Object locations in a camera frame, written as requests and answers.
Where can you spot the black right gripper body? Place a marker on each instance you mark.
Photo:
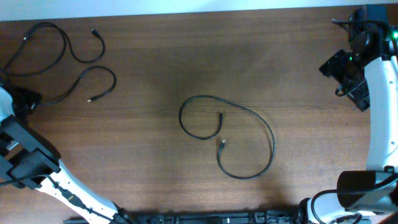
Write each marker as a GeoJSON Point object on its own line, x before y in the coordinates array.
{"type": "Point", "coordinates": [339, 69]}

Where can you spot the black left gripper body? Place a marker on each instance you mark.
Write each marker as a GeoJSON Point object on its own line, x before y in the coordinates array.
{"type": "Point", "coordinates": [22, 105]}

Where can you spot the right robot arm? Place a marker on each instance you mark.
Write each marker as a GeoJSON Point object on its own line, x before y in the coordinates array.
{"type": "Point", "coordinates": [367, 75]}

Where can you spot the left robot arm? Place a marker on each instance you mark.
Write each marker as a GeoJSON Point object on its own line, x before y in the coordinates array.
{"type": "Point", "coordinates": [28, 160]}

